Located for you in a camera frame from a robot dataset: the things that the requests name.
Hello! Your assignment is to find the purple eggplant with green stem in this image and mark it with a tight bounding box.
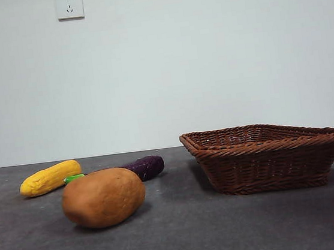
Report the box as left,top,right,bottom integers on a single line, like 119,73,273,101
61,154,167,191

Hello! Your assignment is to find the brown potato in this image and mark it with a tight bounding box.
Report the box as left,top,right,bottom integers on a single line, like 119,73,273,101
58,163,151,233

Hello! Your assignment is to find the brown woven wicker basket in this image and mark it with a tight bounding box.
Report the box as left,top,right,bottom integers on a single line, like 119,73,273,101
178,115,334,202

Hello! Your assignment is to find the yellow corn cob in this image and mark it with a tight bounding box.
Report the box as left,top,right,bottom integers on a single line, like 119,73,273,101
17,158,85,199

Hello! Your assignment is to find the white wall socket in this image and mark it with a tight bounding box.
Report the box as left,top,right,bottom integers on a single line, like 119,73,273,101
56,0,85,22

